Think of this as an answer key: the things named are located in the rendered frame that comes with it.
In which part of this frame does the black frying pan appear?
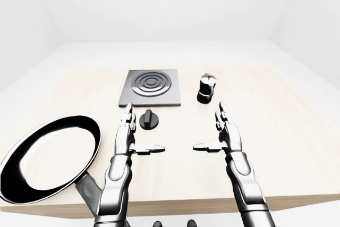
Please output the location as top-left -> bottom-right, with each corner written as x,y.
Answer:
0,115 -> 104,216

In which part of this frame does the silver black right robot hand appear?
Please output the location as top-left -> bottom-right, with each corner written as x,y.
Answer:
193,101 -> 244,156

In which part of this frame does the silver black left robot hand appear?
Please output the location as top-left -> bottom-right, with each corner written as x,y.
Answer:
114,102 -> 166,158

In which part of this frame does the flat dark stove plate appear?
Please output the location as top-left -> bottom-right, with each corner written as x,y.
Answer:
118,69 -> 182,108

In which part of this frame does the black silver moka pot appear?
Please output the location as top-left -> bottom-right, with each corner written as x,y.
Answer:
197,73 -> 218,104

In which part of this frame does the round black stove knob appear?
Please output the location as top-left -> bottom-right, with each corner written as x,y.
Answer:
139,109 -> 160,130

